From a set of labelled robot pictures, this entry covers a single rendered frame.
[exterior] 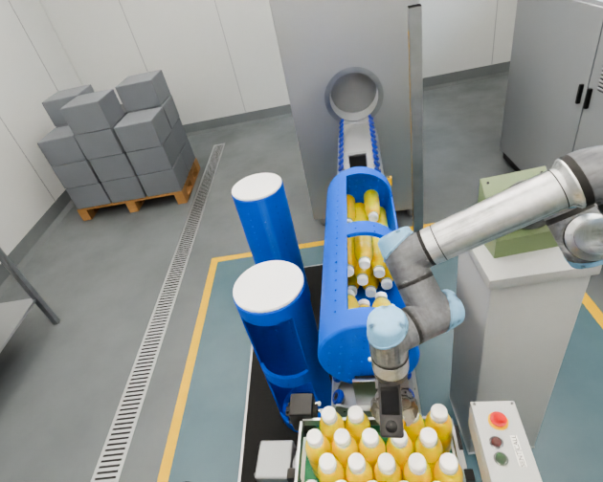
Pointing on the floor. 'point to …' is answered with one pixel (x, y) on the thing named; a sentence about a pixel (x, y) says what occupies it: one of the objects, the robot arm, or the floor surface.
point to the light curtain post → (415, 111)
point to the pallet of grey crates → (119, 144)
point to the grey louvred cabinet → (564, 83)
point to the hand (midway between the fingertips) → (395, 425)
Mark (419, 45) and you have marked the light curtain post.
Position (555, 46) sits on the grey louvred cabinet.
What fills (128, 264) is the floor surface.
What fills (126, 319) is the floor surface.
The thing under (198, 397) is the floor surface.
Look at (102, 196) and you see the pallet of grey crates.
